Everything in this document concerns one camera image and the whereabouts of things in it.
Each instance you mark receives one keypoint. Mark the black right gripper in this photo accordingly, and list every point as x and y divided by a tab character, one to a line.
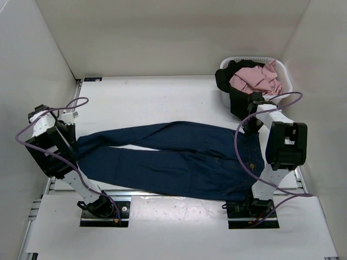
248	129

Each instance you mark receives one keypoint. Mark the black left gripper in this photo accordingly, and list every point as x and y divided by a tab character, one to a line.
71	138

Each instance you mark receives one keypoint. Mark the dark blue denim trousers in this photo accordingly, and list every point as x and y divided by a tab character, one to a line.
176	158

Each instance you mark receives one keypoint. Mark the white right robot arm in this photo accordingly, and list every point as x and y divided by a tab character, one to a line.
286	147

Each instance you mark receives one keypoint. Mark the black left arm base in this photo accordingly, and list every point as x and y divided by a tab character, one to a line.
103	213

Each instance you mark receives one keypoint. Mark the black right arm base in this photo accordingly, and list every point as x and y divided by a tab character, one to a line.
251	214

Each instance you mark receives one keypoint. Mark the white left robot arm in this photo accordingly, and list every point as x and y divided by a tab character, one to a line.
53	146

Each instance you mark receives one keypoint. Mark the black garment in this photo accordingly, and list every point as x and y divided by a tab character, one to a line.
238	99

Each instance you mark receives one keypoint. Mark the pink garment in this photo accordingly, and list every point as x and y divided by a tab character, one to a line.
258	79

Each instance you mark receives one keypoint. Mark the white plastic laundry basket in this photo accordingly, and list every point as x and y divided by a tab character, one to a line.
280	70

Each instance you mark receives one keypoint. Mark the blue corner label sticker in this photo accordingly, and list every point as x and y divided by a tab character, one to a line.
92	79

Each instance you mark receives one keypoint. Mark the aluminium front frame rail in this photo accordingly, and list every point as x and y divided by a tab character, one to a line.
120	192

